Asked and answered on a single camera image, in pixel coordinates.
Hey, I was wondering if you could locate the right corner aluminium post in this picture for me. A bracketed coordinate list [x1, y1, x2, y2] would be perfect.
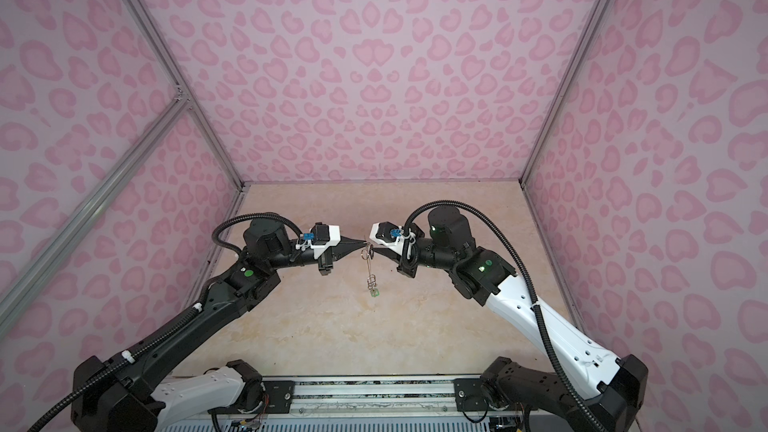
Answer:
[519, 0, 615, 190]

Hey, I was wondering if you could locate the metal key holder plate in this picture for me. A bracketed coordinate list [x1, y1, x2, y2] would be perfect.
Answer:
[361, 244, 379, 295]

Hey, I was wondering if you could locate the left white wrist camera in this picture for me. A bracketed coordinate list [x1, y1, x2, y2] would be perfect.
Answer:
[295, 223, 341, 257]

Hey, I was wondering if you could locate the aluminium frame strut diagonal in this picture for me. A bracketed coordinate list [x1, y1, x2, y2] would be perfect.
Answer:
[1, 93, 189, 337]

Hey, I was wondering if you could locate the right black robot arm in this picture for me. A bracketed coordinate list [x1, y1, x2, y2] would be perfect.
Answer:
[370, 200, 648, 431]

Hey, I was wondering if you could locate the right black corrugated cable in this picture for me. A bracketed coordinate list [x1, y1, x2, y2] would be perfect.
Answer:
[403, 200, 607, 432]

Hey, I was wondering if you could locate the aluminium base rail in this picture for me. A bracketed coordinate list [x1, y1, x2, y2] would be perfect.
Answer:
[161, 373, 636, 432]

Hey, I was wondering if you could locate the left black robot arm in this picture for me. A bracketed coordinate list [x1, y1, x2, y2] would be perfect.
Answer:
[70, 212, 366, 431]

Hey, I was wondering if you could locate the left corner aluminium post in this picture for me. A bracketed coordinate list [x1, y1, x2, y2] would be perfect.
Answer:
[121, 0, 246, 192]

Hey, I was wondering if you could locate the corner aluminium post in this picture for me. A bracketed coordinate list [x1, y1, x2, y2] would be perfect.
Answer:
[121, 0, 246, 192]
[519, 0, 615, 190]

